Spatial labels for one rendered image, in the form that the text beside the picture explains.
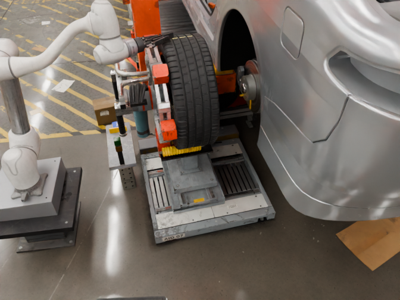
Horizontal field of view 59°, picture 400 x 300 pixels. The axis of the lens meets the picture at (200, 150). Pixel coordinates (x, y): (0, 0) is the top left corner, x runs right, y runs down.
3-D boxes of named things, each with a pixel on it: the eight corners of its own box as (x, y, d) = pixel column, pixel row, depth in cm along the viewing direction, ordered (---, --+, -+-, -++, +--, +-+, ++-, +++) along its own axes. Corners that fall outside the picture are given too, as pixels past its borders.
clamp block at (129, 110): (133, 113, 190) (131, 105, 187) (116, 116, 189) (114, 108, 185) (132, 108, 194) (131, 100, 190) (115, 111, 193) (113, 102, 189)
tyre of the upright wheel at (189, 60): (198, 122, 258) (224, 161, 200) (166, 128, 255) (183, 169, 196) (189, 27, 231) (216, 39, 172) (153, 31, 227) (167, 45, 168)
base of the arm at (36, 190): (9, 205, 208) (4, 199, 204) (19, 177, 224) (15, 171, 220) (40, 201, 208) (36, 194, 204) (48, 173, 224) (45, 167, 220)
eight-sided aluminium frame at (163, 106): (175, 159, 210) (168, 80, 173) (163, 161, 209) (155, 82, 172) (160, 106, 249) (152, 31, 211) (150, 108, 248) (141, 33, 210)
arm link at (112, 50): (131, 61, 177) (125, 34, 170) (103, 70, 169) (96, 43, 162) (121, 57, 184) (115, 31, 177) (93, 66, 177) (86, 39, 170)
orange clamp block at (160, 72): (168, 83, 184) (169, 75, 176) (153, 85, 183) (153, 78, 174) (166, 70, 186) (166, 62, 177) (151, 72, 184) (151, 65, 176)
